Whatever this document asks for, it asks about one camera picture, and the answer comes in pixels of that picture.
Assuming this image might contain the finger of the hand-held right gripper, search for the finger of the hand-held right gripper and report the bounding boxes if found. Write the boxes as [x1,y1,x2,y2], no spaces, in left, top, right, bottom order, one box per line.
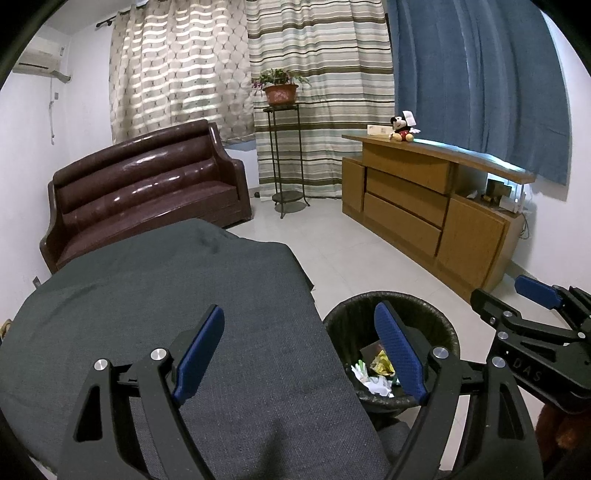
[515,274,591,324]
[471,287,583,344]

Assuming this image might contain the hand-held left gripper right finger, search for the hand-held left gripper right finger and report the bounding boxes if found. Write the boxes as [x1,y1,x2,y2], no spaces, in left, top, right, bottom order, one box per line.
[374,301,543,480]

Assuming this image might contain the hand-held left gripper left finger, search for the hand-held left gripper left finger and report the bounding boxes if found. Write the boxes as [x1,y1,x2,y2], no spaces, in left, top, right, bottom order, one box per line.
[60,304,225,480]

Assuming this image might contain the yellow snack wrapper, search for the yellow snack wrapper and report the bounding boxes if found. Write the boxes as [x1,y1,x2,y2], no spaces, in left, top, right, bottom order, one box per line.
[372,350,395,376]

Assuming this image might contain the green white wrapper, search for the green white wrapper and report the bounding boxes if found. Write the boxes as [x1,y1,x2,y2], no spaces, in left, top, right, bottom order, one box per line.
[351,360,393,398]

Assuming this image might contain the black plastic bin liner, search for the black plastic bin liner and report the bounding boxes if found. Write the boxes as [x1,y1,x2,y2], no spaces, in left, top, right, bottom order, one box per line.
[325,293,458,409]

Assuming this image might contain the black wicker trash bin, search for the black wicker trash bin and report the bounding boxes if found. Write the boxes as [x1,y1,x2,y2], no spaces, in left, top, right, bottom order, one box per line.
[323,290,461,414]

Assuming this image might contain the person's right forearm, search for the person's right forearm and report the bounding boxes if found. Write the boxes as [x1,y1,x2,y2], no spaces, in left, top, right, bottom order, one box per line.
[536,401,587,480]

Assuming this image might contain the wooden cabinet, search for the wooden cabinet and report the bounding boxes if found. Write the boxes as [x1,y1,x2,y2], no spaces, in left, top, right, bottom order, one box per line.
[341,131,537,301]

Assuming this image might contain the white router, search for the white router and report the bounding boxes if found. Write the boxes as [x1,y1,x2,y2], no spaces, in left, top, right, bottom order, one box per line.
[501,182,529,214]

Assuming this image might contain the brown leather sofa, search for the brown leather sofa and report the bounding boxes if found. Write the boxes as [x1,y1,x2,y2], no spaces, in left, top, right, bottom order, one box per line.
[39,119,252,273]

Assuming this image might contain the black metal plant stand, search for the black metal plant stand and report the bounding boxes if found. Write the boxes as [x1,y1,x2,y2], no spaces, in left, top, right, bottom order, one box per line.
[262,104,309,220]

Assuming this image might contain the mouse plush toy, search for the mouse plush toy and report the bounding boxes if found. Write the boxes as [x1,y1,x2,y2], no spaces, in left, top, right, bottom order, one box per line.
[390,110,422,144]

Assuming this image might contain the blue curtain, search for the blue curtain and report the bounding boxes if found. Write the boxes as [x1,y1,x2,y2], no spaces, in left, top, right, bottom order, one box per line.
[385,0,571,186]

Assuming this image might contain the potted plant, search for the potted plant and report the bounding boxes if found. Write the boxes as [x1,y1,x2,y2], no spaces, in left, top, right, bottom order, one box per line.
[252,69,311,106]

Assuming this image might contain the striped curtain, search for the striped curtain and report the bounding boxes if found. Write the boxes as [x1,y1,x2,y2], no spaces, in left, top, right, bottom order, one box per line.
[245,0,395,199]

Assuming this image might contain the beige patterned curtain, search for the beige patterned curtain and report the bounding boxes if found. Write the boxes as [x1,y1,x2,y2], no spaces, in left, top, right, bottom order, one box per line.
[108,0,257,145]

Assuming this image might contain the white air conditioner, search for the white air conditioner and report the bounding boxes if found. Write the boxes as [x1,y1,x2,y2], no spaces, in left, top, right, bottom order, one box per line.
[11,37,72,84]

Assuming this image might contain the black curtain rod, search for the black curtain rod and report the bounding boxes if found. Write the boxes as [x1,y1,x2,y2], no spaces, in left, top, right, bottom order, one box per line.
[95,2,139,17]

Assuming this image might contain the air conditioner wall pipe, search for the air conditioner wall pipe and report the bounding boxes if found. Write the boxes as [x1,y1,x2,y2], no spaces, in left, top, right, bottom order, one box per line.
[48,82,61,146]

